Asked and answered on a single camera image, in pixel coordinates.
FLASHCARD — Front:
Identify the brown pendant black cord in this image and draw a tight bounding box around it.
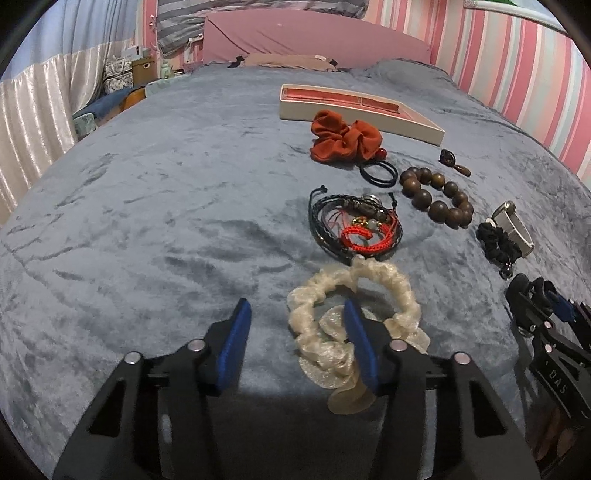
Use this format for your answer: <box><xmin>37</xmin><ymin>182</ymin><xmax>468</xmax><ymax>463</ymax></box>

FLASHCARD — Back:
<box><xmin>438</xmin><ymin>148</ymin><xmax>473</xmax><ymax>178</ymax></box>

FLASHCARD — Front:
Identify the brown storage box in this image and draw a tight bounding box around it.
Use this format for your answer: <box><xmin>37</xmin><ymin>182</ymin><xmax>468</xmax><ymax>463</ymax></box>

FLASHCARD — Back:
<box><xmin>131</xmin><ymin>56</ymin><xmax>158</xmax><ymax>86</ymax></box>

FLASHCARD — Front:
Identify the pink headboard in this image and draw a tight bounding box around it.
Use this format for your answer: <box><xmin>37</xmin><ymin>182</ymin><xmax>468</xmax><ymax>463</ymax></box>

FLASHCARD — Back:
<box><xmin>202</xmin><ymin>12</ymin><xmax>431</xmax><ymax>68</ymax></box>

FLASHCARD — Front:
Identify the patterned fabric bag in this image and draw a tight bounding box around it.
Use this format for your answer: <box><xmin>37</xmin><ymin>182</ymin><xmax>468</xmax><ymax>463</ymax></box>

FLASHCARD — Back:
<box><xmin>102</xmin><ymin>56</ymin><xmax>133</xmax><ymax>94</ymax></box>

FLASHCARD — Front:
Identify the black scrunchie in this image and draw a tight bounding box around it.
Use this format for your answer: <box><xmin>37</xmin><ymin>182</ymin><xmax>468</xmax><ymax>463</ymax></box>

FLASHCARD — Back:
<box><xmin>477</xmin><ymin>222</ymin><xmax>522</xmax><ymax>280</ymax></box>

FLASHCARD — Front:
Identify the orange fabric scrunchie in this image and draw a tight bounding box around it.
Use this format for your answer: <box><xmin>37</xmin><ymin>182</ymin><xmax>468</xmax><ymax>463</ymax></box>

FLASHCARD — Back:
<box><xmin>310</xmin><ymin>110</ymin><xmax>383</xmax><ymax>163</ymax></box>

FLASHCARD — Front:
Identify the braided cord bracelets bundle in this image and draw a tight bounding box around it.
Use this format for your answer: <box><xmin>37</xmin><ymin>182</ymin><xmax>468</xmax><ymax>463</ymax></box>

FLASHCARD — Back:
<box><xmin>307</xmin><ymin>185</ymin><xmax>404</xmax><ymax>266</ymax></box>

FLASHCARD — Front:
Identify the cream organza scrunchie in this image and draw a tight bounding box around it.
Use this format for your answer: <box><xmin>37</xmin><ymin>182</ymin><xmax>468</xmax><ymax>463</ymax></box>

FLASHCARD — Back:
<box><xmin>287</xmin><ymin>255</ymin><xmax>431</xmax><ymax>415</ymax></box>

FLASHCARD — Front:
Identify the blue and white curtain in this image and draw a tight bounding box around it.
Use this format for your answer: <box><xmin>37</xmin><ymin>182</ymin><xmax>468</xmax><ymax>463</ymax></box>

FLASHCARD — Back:
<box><xmin>1</xmin><ymin>1</ymin><xmax>138</xmax><ymax>220</ymax></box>

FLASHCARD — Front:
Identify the black hair tie red bead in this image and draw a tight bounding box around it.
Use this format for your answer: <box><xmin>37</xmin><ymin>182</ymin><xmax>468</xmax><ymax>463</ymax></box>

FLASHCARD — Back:
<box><xmin>359</xmin><ymin>148</ymin><xmax>399</xmax><ymax>189</ymax></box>

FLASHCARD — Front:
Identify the tan pillow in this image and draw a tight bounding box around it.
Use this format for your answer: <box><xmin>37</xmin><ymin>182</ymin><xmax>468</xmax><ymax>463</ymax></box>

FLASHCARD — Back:
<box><xmin>240</xmin><ymin>53</ymin><xmax>338</xmax><ymax>72</ymax></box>

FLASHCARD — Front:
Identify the blue folded cloth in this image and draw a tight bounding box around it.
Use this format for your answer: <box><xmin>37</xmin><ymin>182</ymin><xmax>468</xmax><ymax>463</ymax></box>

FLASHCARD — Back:
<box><xmin>72</xmin><ymin>86</ymin><xmax>140</xmax><ymax>120</ymax></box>

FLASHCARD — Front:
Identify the grey plush bed blanket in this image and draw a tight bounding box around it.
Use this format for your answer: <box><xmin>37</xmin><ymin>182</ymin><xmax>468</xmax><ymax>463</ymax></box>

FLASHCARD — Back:
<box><xmin>1</xmin><ymin>60</ymin><xmax>590</xmax><ymax>479</ymax></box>

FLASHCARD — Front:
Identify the grey striped hanging sheet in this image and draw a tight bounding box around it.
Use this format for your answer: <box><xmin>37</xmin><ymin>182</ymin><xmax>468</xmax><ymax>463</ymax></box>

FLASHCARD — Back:
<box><xmin>155</xmin><ymin>0</ymin><xmax>370</xmax><ymax>58</ymax></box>

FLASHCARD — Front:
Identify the right hand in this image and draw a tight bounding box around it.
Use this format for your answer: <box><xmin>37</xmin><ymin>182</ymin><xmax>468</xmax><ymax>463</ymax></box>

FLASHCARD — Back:
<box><xmin>534</xmin><ymin>407</ymin><xmax>578</xmax><ymax>462</ymax></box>

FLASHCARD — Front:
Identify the brown wooden bead bracelet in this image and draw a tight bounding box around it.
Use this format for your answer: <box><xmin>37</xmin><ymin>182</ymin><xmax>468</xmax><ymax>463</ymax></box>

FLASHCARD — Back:
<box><xmin>399</xmin><ymin>166</ymin><xmax>476</xmax><ymax>230</ymax></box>

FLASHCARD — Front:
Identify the white tray brick-pattern base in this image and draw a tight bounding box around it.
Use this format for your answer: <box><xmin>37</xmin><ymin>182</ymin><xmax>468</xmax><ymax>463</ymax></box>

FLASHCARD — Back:
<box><xmin>280</xmin><ymin>84</ymin><xmax>445</xmax><ymax>146</ymax></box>

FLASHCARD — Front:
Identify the framed picture on wall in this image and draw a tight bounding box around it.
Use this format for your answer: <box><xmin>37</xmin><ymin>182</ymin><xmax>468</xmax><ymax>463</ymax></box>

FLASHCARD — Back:
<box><xmin>463</xmin><ymin>0</ymin><xmax>567</xmax><ymax>34</ymax></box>

